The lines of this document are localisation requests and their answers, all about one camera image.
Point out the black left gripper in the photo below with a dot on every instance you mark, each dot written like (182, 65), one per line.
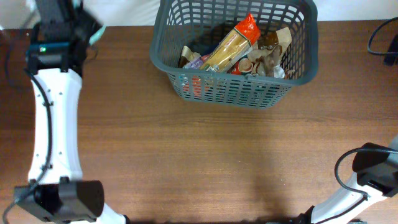
(96, 23)

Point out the light green wet wipes pack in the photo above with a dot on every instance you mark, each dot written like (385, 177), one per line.
(97, 35)

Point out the beige white rice bag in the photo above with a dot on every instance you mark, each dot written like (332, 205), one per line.
(187, 56)

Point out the multicolour Kleenex tissue pack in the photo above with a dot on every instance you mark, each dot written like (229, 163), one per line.
(197, 62)

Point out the orange spaghetti packet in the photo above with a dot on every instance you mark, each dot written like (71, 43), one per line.
(234, 45)

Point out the beige brown grain bag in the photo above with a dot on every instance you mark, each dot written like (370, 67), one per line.
(264, 58)

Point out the green Nescafe coffee bag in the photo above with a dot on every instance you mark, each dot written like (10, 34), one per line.
(235, 69)

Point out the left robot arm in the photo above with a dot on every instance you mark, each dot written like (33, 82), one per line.
(56, 191)

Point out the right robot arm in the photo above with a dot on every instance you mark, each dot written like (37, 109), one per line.
(373, 180)

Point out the grey plastic lattice basket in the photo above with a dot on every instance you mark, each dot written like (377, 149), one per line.
(201, 25)

